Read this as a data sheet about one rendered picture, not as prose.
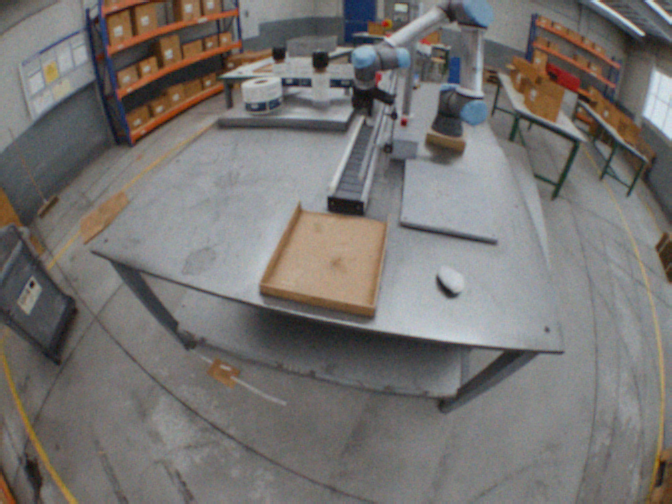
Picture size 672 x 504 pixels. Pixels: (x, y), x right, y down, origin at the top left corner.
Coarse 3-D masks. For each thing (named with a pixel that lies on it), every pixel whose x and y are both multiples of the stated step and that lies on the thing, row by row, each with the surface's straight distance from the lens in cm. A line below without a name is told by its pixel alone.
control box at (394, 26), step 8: (384, 0) 158; (392, 0) 155; (400, 0) 152; (408, 0) 150; (384, 8) 158; (392, 8) 154; (408, 8) 149; (384, 16) 157; (392, 16) 154; (392, 24) 154; (400, 24) 151; (408, 24) 149
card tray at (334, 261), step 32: (288, 224) 77; (320, 224) 81; (352, 224) 81; (384, 224) 82; (288, 256) 73; (320, 256) 73; (352, 256) 73; (288, 288) 67; (320, 288) 67; (352, 288) 67
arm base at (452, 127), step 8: (440, 112) 132; (440, 120) 132; (448, 120) 131; (456, 120) 132; (432, 128) 135; (440, 128) 131; (448, 128) 131; (456, 128) 132; (448, 136) 131; (456, 136) 133
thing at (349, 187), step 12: (384, 108) 151; (360, 132) 120; (360, 144) 110; (360, 156) 102; (372, 156) 103; (348, 168) 95; (360, 168) 95; (348, 180) 89; (360, 180) 89; (336, 192) 84; (348, 192) 84; (360, 192) 85
